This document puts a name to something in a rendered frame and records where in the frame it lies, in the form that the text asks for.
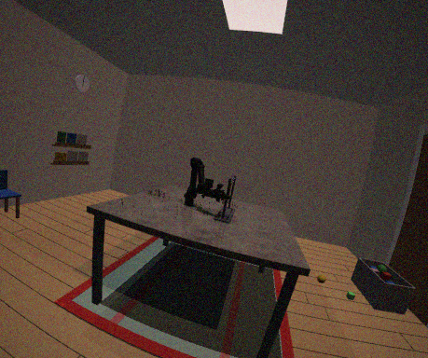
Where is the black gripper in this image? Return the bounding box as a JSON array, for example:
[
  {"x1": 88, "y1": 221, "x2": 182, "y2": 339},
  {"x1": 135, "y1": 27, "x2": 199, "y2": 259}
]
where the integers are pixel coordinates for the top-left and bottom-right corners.
[{"x1": 210, "y1": 190, "x2": 232, "y2": 202}]

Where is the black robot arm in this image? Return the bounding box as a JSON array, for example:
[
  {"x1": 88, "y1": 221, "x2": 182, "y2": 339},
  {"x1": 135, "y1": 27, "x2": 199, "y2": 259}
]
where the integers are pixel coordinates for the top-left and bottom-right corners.
[{"x1": 184, "y1": 158, "x2": 223, "y2": 207}]

